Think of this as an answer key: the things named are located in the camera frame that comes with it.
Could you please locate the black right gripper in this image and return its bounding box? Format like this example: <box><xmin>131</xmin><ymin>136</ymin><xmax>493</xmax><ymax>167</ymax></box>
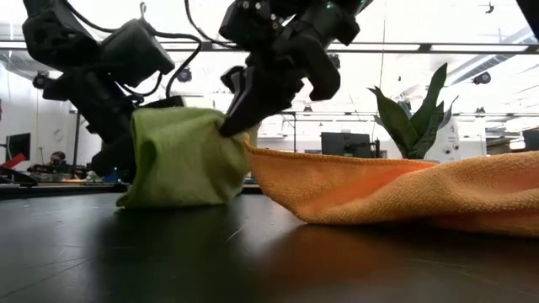
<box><xmin>219</xmin><ymin>33</ymin><xmax>341</xmax><ymax>138</ymax></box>

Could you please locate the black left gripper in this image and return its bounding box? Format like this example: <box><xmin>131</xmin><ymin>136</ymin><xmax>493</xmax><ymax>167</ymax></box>
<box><xmin>41</xmin><ymin>69</ymin><xmax>186</xmax><ymax>182</ymax></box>

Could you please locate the green microfiber towel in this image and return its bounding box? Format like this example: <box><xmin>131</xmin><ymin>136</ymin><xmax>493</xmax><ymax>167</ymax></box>
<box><xmin>116</xmin><ymin>106</ymin><xmax>250</xmax><ymax>210</ymax></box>

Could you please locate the dark orange microfiber towel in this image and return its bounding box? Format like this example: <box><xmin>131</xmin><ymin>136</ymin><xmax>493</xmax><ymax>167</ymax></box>
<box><xmin>243</xmin><ymin>134</ymin><xmax>539</xmax><ymax>239</ymax></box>

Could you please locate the person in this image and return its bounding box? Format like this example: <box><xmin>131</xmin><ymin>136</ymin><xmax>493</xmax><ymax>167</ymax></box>
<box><xmin>48</xmin><ymin>151</ymin><xmax>67</xmax><ymax>169</ymax></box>

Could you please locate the black computer monitor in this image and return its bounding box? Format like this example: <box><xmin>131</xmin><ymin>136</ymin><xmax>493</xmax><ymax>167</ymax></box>
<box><xmin>320</xmin><ymin>131</ymin><xmax>382</xmax><ymax>160</ymax></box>
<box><xmin>523</xmin><ymin>128</ymin><xmax>539</xmax><ymax>153</ymax></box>
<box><xmin>4</xmin><ymin>132</ymin><xmax>32</xmax><ymax>162</ymax></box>

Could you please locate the red object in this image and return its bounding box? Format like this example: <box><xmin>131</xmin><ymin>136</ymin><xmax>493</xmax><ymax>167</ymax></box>
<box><xmin>0</xmin><ymin>152</ymin><xmax>26</xmax><ymax>169</ymax></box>

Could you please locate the black angled stand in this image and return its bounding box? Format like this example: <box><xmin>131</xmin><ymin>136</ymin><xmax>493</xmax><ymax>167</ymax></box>
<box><xmin>0</xmin><ymin>165</ymin><xmax>39</xmax><ymax>186</ymax></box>

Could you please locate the green snake plant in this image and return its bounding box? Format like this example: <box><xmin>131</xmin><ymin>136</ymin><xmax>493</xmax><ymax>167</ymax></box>
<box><xmin>368</xmin><ymin>62</ymin><xmax>460</xmax><ymax>161</ymax></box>

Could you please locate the white machine housing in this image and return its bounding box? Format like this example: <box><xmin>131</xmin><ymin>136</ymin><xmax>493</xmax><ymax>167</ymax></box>
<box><xmin>440</xmin><ymin>116</ymin><xmax>462</xmax><ymax>163</ymax></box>

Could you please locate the black table frame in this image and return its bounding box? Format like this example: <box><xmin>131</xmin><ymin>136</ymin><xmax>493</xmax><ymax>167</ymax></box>
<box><xmin>73</xmin><ymin>109</ymin><xmax>83</xmax><ymax>167</ymax></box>

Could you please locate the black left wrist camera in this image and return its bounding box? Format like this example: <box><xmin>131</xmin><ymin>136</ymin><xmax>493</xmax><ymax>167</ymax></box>
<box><xmin>100</xmin><ymin>19</ymin><xmax>176</xmax><ymax>88</ymax></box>

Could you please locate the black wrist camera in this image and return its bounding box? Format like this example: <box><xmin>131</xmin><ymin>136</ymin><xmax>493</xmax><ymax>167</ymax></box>
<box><xmin>100</xmin><ymin>19</ymin><xmax>176</xmax><ymax>88</ymax></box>
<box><xmin>218</xmin><ymin>0</ymin><xmax>291</xmax><ymax>51</ymax></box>

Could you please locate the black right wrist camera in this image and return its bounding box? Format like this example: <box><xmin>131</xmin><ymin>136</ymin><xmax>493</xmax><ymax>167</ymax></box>
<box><xmin>218</xmin><ymin>0</ymin><xmax>291</xmax><ymax>51</ymax></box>

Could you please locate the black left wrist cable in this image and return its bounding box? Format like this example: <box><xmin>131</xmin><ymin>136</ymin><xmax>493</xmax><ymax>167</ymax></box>
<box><xmin>62</xmin><ymin>0</ymin><xmax>203</xmax><ymax>98</ymax></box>

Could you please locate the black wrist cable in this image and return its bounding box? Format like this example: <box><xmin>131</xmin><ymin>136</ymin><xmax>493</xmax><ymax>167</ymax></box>
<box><xmin>62</xmin><ymin>0</ymin><xmax>203</xmax><ymax>98</ymax></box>
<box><xmin>184</xmin><ymin>0</ymin><xmax>237</xmax><ymax>48</ymax></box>

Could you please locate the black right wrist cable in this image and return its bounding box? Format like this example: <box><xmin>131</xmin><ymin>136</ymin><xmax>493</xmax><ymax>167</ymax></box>
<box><xmin>184</xmin><ymin>0</ymin><xmax>237</xmax><ymax>48</ymax></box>

